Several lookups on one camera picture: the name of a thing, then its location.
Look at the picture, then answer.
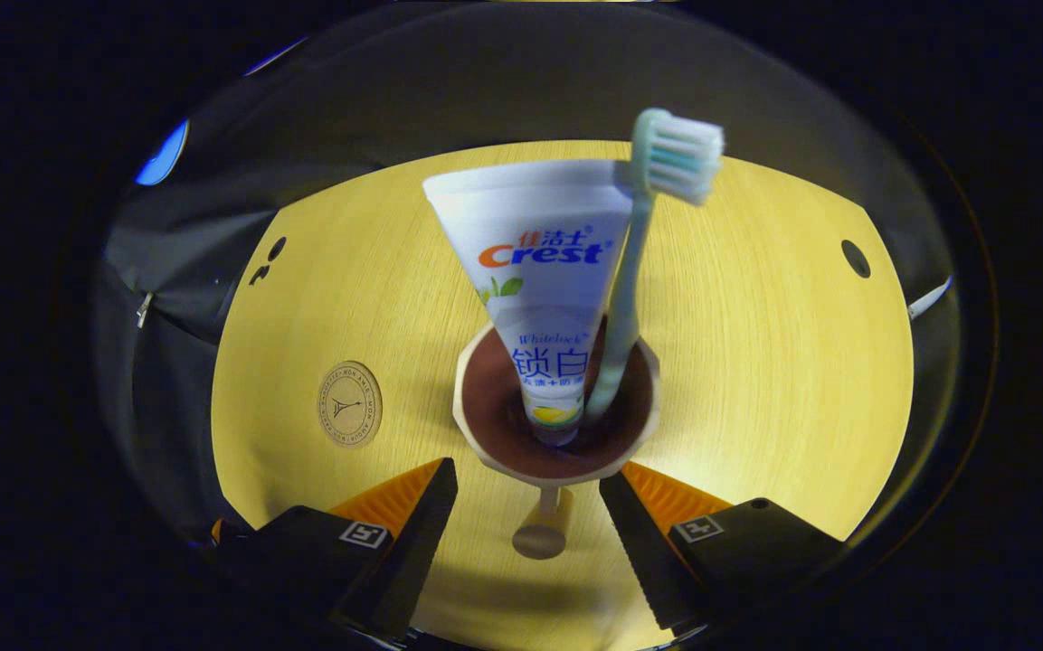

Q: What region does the round brown coaster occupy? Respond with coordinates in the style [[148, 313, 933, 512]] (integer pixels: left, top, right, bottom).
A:
[[318, 361, 384, 448]]

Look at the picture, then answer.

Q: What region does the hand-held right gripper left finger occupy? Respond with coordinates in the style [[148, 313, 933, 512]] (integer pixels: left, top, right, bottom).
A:
[[213, 457, 460, 643]]

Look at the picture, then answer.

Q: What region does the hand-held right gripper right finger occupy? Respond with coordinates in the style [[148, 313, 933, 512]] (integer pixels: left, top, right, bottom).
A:
[[599, 461, 848, 634]]

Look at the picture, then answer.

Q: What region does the black backdrop cloth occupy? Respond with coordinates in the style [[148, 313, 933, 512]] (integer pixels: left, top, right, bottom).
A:
[[91, 0, 965, 543]]

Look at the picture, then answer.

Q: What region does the white toothpaste tube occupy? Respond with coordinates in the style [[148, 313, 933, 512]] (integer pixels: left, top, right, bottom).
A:
[[422, 160, 635, 446]]

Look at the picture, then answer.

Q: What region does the beige cup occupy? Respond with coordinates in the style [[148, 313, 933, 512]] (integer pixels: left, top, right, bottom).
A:
[[451, 316, 662, 561]]

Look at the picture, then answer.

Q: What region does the white cable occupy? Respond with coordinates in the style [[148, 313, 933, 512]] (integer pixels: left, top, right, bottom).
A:
[[906, 275, 953, 321]]

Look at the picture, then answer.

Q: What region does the pale green toothbrush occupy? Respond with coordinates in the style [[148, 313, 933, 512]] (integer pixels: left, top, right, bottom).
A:
[[583, 108, 725, 426]]

